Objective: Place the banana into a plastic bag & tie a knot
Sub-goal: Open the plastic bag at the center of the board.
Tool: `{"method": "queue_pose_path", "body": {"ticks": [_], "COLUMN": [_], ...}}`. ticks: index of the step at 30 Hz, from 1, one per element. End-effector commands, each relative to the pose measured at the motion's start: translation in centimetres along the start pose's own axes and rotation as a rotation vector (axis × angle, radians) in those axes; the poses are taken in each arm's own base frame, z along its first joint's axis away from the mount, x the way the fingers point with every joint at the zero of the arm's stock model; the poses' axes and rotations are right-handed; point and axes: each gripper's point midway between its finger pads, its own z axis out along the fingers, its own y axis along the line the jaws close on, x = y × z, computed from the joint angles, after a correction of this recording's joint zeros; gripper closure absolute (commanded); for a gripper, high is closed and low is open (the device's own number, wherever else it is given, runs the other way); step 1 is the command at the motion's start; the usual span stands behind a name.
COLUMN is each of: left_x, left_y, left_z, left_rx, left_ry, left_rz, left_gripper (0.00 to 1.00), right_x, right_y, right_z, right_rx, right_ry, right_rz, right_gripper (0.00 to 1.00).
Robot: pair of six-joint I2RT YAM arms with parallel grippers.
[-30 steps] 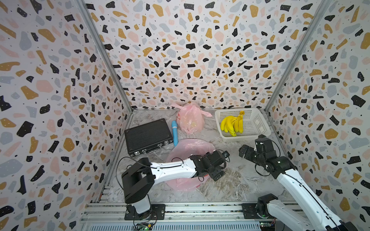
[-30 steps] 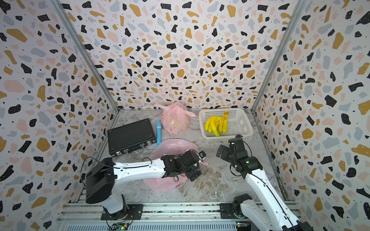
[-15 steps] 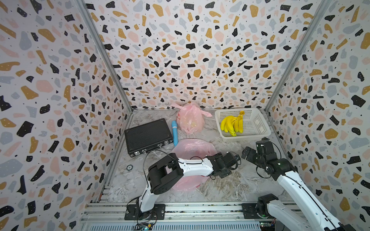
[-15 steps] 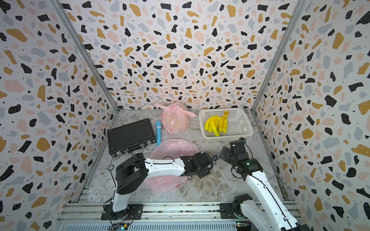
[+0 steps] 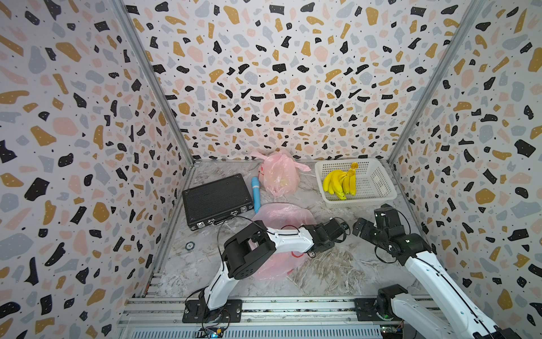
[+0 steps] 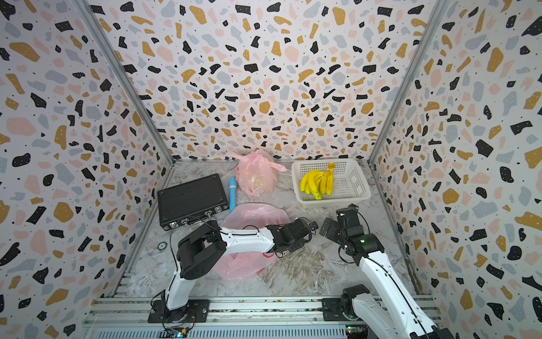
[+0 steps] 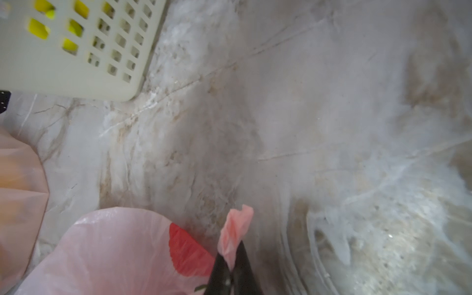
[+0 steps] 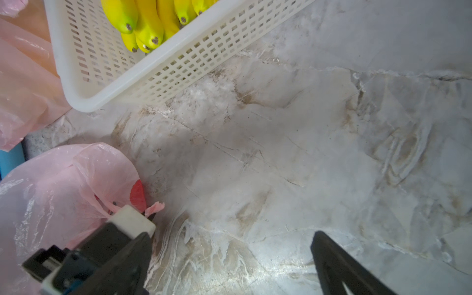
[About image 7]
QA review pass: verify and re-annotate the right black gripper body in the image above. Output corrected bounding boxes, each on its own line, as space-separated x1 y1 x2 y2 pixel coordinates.
0 90 11 114

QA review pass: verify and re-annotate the yellow banana bunch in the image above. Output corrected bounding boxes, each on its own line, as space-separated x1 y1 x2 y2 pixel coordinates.
27 1 116 56

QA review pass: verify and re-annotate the white plastic basket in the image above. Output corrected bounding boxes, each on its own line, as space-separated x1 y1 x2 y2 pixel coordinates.
1 0 166 102

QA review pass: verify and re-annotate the pink plastic bag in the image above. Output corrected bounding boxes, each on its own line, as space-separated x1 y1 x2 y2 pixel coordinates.
17 205 254 295
1 128 49 295

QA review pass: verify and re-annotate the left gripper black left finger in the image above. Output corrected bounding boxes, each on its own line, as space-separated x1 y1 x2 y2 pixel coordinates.
204 254 232 295

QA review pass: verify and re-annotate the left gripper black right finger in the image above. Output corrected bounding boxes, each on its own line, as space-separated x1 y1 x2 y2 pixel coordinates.
232 242 263 295

